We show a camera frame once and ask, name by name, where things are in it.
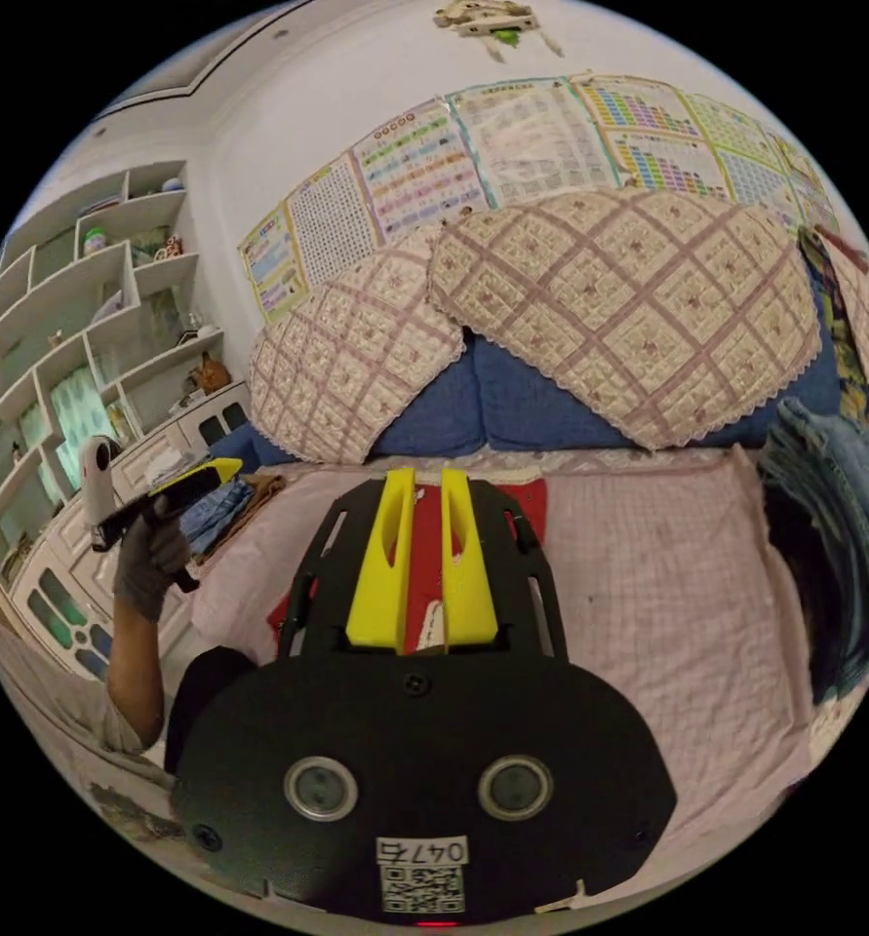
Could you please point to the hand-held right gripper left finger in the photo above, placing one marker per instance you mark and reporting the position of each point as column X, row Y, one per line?
column 384, row 563

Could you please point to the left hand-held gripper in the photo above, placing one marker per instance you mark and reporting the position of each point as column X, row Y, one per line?
column 130, row 513

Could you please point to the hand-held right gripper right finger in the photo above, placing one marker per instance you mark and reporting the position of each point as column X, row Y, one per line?
column 469, row 570

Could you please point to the red sweater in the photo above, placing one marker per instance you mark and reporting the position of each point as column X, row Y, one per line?
column 530, row 504

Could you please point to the person's left forearm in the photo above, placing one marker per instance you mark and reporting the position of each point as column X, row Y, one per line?
column 138, row 680

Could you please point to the person's left hand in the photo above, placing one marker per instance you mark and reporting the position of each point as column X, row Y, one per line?
column 149, row 567

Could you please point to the pile of clothes with brown garment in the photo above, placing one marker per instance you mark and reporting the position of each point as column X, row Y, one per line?
column 222, row 504

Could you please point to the blue pillow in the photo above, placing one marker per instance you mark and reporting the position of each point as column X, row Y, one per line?
column 434, row 409
column 551, row 409

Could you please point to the small quilted checked pillow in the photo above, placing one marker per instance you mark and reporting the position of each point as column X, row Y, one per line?
column 346, row 351

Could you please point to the white cupboard with glass doors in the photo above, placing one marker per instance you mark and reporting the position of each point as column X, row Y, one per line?
column 64, row 600

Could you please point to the bed with pink checked quilt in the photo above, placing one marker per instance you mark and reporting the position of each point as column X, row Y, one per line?
column 661, row 585

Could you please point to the person's body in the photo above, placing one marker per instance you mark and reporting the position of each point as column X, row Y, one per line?
column 54, row 695

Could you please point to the large quilted checked pillow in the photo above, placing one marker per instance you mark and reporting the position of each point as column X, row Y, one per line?
column 624, row 292

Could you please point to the pile of clothes with jeans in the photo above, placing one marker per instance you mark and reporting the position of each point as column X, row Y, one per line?
column 836, row 526

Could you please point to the colourful printed cushion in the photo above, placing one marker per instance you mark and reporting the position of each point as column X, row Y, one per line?
column 840, row 329

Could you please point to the ceiling lamp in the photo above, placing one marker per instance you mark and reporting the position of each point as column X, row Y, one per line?
column 481, row 20

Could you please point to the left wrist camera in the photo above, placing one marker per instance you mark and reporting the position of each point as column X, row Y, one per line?
column 99, row 490

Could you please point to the white wall shelf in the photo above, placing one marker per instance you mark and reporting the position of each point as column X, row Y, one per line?
column 54, row 307

